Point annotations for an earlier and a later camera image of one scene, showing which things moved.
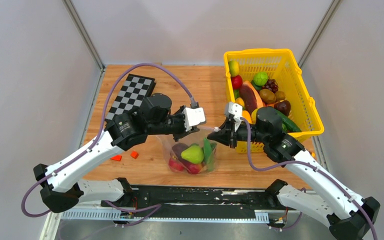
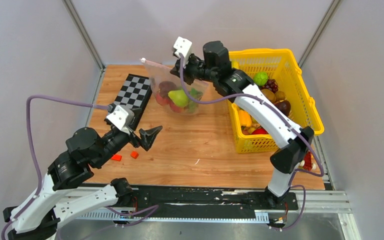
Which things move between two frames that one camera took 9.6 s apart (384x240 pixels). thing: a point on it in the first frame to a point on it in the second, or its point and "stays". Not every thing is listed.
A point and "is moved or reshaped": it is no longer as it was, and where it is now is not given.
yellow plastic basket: (282, 67) stays
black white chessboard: (131, 95) stays
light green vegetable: (260, 78) stays
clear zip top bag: (193, 153) to (172, 92)
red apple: (175, 165) is moved or reshaped
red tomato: (195, 168) is moved or reshaped
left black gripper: (183, 133) to (149, 136)
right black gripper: (226, 134) to (190, 58)
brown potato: (267, 96) stays
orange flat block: (117, 158) stays
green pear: (194, 153) to (179, 97)
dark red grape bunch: (271, 84) stays
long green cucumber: (208, 154) to (193, 105)
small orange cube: (134, 154) stays
